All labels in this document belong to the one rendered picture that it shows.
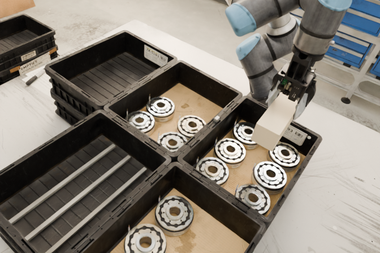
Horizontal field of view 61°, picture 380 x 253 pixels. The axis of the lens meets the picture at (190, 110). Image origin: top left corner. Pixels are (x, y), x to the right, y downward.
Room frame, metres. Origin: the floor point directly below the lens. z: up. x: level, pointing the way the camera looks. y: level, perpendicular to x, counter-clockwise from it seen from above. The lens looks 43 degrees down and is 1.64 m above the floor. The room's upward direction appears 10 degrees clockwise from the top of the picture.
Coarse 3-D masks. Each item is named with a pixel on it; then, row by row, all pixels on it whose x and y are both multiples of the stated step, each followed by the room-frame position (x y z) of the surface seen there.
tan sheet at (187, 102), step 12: (180, 84) 1.03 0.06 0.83; (168, 96) 0.94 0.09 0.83; (180, 96) 0.95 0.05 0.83; (192, 96) 0.96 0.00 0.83; (144, 108) 0.85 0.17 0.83; (180, 108) 0.88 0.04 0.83; (192, 108) 0.89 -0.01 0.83; (204, 108) 0.90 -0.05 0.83; (216, 108) 0.92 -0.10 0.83; (204, 120) 0.84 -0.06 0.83; (156, 132) 0.74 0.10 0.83
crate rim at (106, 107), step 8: (176, 64) 1.02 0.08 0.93; (184, 64) 1.03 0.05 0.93; (160, 72) 0.95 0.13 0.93; (200, 72) 0.99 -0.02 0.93; (152, 80) 0.90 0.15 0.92; (216, 80) 0.96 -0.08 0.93; (136, 88) 0.84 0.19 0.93; (232, 88) 0.93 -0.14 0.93; (120, 96) 0.79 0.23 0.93; (240, 96) 0.89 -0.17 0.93; (112, 104) 0.74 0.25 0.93; (232, 104) 0.84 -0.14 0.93; (112, 112) 0.70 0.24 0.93; (224, 112) 0.79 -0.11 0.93; (120, 120) 0.68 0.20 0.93; (136, 128) 0.65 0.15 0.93; (144, 136) 0.63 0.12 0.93; (192, 136) 0.66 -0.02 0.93; (160, 144) 0.61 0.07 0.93; (184, 144) 0.62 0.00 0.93; (168, 152) 0.58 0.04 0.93; (176, 152) 0.59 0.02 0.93; (176, 160) 0.58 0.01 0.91
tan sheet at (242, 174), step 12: (240, 120) 0.87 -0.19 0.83; (228, 132) 0.80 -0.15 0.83; (252, 156) 0.71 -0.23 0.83; (264, 156) 0.72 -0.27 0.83; (300, 156) 0.74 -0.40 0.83; (240, 168) 0.65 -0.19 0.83; (252, 168) 0.66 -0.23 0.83; (228, 180) 0.60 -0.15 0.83; (240, 180) 0.60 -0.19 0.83; (288, 180) 0.63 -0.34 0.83
